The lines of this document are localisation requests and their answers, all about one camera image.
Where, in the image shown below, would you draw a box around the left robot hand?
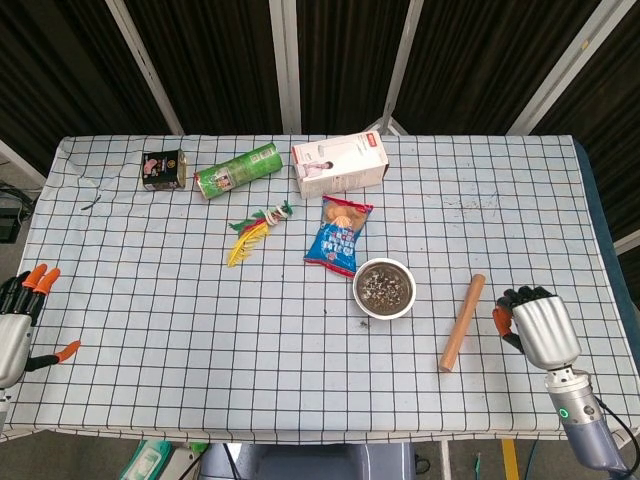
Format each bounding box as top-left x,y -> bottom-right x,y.
0,264 -> 81,391

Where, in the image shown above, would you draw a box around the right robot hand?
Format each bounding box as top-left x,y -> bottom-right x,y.
492,285 -> 584,372

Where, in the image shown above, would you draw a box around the wooden stick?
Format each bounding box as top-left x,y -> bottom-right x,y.
438,273 -> 487,374

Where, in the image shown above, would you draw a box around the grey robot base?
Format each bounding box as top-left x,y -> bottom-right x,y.
199,443 -> 416,480

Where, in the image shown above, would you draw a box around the stainless steel bowl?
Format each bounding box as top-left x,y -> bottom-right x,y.
352,257 -> 417,320

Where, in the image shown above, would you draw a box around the black equipment box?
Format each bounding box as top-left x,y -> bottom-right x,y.
0,184 -> 36,244

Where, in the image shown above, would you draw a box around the crushed seeds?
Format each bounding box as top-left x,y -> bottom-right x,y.
360,267 -> 410,306

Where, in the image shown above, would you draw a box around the green white wipes pack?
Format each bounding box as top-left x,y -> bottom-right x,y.
122,439 -> 174,480

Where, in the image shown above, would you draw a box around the white black-checkered tablecloth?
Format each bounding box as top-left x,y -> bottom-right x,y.
0,133 -> 640,459

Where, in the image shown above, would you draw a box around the black rectangular tin can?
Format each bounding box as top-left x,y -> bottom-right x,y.
141,148 -> 189,192

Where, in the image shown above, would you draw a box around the blue snack bag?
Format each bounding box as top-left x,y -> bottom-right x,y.
303,194 -> 375,279

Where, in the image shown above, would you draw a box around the colourful feather shuttlecock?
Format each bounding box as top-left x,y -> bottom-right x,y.
227,199 -> 295,269

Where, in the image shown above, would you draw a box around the white carton box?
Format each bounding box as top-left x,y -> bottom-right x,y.
291,130 -> 391,200

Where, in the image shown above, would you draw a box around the green chips can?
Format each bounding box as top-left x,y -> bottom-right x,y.
193,142 -> 284,201

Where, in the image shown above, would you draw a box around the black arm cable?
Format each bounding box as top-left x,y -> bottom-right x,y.
592,394 -> 634,451

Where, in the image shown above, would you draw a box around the blue table frame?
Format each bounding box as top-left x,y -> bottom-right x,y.
572,139 -> 640,326

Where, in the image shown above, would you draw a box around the white metal frame post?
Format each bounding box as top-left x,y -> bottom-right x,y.
268,0 -> 303,135
367,0 -> 426,137
104,0 -> 185,136
0,139 -> 49,189
507,0 -> 622,136

